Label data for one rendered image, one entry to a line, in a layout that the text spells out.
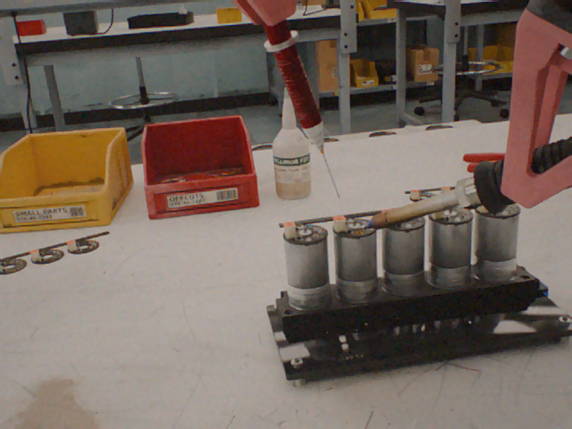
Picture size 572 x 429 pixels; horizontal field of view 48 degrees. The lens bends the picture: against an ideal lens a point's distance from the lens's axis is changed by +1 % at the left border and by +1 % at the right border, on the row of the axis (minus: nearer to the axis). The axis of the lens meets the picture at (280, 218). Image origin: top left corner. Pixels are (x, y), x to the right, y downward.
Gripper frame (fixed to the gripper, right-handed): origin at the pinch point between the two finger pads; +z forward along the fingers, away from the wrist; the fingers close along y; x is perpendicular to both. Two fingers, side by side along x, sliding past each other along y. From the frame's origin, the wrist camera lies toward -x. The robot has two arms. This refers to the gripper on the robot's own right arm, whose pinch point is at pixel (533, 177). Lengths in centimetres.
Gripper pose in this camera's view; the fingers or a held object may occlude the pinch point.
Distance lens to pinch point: 30.0
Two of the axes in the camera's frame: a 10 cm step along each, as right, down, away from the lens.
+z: -3.1, 7.5, 5.9
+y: -5.8, 3.4, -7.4
